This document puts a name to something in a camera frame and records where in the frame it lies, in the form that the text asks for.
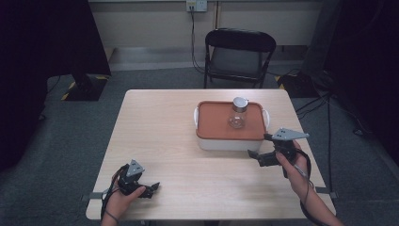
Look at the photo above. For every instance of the black folding chair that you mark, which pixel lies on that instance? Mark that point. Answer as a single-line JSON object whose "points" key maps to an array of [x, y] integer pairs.
{"points": [[238, 59]]}

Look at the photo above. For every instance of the black curtain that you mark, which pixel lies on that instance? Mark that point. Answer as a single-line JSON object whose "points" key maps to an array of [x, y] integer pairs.
{"points": [[367, 69], [37, 62]]}

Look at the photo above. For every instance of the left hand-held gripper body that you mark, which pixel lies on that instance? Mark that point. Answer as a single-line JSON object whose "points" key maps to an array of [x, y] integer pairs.
{"points": [[130, 180]]}

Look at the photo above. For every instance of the person's left hand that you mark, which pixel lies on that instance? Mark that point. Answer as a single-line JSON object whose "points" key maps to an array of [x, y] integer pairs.
{"points": [[120, 204]]}

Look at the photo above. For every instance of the grey table bracket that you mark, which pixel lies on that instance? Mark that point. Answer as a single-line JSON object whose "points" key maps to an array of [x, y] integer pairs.
{"points": [[94, 196], [326, 190]]}

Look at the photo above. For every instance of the white wall socket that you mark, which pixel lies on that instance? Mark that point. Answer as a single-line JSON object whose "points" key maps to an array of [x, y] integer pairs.
{"points": [[196, 5]]}

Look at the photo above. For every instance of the black wrist band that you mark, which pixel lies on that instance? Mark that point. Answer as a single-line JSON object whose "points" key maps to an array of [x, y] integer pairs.
{"points": [[111, 215]]}

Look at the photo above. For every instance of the white box with orange lid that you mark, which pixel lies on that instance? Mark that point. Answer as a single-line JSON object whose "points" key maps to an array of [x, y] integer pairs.
{"points": [[219, 128]]}

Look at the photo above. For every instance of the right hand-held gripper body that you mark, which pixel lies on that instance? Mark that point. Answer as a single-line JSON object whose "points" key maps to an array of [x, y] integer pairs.
{"points": [[282, 147]]}

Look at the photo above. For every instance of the glass jar with metal lid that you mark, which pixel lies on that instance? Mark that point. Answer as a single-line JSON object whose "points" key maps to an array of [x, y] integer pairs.
{"points": [[238, 114]]}

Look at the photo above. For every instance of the person's right hand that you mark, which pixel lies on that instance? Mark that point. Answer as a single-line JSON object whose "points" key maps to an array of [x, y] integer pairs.
{"points": [[295, 174]]}

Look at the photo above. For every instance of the black striped stand base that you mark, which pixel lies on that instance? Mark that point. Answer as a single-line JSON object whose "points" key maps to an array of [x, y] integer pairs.
{"points": [[84, 88], [298, 84]]}

